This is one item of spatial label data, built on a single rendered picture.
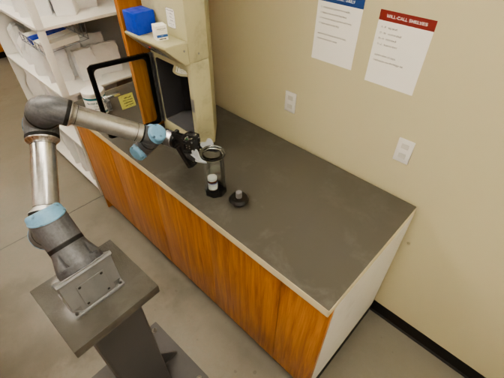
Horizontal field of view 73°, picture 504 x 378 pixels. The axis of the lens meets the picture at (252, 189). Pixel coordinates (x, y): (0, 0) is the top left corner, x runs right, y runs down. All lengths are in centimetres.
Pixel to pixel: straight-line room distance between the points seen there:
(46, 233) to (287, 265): 82
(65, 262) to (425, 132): 140
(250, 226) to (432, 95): 87
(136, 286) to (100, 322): 16
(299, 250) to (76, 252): 80
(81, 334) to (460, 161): 150
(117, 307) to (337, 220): 93
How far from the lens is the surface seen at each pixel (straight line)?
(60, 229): 123
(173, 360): 220
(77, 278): 122
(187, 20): 161
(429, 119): 153
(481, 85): 144
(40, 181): 142
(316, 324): 145
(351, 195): 166
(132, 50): 192
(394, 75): 153
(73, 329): 133
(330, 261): 138
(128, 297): 133
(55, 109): 138
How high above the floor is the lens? 203
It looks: 42 degrees down
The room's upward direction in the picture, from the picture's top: 1 degrees clockwise
